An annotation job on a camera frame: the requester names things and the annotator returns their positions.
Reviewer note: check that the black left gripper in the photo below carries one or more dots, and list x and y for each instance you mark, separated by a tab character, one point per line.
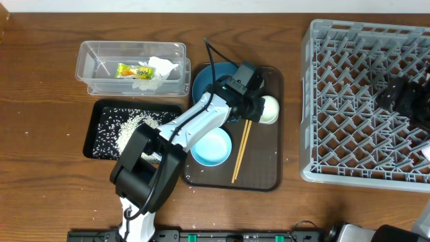
257	115

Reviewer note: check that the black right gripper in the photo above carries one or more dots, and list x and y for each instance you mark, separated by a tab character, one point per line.
410	90

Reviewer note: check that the white green cup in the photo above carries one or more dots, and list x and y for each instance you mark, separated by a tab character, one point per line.
271	109

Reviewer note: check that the light blue bowl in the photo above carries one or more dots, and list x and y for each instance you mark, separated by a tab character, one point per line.
213	149

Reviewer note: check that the white tissue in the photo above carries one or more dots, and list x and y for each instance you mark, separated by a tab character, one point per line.
162	67

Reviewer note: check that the green yellow snack wrapper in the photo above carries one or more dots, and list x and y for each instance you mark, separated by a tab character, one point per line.
134	72

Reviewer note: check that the white pink cup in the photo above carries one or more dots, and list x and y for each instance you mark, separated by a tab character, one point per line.
426	152

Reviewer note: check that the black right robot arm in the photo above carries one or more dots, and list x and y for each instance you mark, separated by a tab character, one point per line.
385	233

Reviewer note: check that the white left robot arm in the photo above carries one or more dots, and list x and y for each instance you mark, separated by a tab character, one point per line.
151	162

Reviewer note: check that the grey dishwasher rack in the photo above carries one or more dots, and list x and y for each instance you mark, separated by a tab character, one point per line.
345	137

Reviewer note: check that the black waste tray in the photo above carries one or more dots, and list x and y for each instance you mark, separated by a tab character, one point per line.
119	103

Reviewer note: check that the wooden chopstick left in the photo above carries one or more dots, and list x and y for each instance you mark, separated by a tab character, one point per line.
240	151

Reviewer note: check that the dark blue plate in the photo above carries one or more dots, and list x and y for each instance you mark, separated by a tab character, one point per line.
223	71

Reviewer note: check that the brown serving tray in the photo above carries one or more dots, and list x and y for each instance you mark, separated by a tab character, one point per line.
261	166

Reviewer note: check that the spilled rice pile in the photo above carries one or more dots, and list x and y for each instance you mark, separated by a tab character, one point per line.
116	125

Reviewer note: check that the clear plastic bin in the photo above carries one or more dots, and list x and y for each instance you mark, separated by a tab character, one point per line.
98	61

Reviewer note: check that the black rail with green clips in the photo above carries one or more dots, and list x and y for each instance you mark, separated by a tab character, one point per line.
194	236

